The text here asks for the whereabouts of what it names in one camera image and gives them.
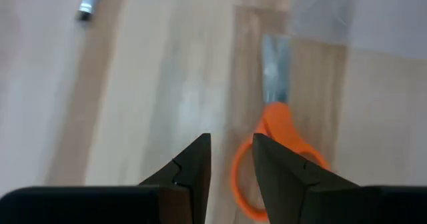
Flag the large orange-handled scissors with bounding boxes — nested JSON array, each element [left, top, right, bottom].
[[230, 33, 332, 222]]

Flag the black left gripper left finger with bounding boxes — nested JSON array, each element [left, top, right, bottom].
[[138, 133, 212, 224]]

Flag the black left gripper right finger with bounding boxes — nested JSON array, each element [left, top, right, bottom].
[[252, 133, 360, 224]]

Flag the black-handled paintbrush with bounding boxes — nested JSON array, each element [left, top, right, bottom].
[[75, 0, 102, 22]]

